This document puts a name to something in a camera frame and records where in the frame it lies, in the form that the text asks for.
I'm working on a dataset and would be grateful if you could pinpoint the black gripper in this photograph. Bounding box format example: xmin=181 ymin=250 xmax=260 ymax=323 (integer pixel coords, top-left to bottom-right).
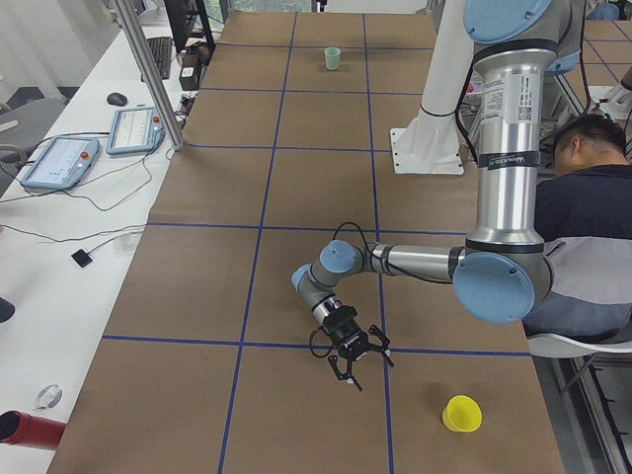
xmin=322 ymin=305 xmax=394 ymax=391

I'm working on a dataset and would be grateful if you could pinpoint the yellow cup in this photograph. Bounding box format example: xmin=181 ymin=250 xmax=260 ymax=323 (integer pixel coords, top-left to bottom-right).
xmin=441 ymin=395 xmax=483 ymax=433

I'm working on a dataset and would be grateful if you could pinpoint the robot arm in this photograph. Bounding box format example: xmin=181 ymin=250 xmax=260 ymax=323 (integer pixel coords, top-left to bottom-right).
xmin=291 ymin=1 xmax=586 ymax=365

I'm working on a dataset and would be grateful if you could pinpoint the green cup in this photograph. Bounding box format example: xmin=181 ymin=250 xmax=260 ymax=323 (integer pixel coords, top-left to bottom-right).
xmin=324 ymin=46 xmax=342 ymax=71

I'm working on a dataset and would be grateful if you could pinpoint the white chair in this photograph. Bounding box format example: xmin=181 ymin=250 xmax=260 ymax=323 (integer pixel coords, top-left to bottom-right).
xmin=527 ymin=333 xmax=631 ymax=358

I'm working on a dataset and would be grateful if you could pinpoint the seated person dark shirt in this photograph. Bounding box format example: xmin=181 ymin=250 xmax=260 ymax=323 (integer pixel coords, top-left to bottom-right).
xmin=522 ymin=115 xmax=631 ymax=343

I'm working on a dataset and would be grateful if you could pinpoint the far teach pendant tablet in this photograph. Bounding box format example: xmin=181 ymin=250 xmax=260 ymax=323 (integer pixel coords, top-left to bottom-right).
xmin=106 ymin=107 xmax=165 ymax=155

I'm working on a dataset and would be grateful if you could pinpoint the teach pendant tablet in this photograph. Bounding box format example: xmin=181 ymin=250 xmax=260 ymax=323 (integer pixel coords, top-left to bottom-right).
xmin=22 ymin=136 xmax=101 ymax=191
xmin=106 ymin=107 xmax=165 ymax=155

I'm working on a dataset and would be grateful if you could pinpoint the black computer mouse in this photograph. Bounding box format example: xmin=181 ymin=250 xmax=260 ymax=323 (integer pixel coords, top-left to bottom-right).
xmin=107 ymin=92 xmax=128 ymax=107

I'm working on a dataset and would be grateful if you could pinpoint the red cylinder bottle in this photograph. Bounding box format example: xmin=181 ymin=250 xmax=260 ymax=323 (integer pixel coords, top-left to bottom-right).
xmin=1 ymin=411 xmax=66 ymax=450

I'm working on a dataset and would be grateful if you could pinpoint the near teach pendant tablet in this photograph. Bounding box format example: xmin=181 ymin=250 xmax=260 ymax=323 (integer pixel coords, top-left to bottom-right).
xmin=22 ymin=136 xmax=101 ymax=191

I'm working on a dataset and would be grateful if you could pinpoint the black keyboard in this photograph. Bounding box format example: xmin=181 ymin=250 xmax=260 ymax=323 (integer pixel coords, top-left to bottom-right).
xmin=147 ymin=37 xmax=173 ymax=80

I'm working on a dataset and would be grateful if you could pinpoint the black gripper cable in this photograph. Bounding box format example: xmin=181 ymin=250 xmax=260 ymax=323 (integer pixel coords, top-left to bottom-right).
xmin=309 ymin=221 xmax=381 ymax=359

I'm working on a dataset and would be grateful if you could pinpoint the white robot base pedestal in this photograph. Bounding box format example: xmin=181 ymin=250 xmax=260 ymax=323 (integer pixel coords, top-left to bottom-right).
xmin=390 ymin=0 xmax=474 ymax=176

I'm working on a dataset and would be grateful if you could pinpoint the aluminium frame post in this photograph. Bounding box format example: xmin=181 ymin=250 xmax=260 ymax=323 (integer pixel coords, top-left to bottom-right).
xmin=114 ymin=0 xmax=185 ymax=151

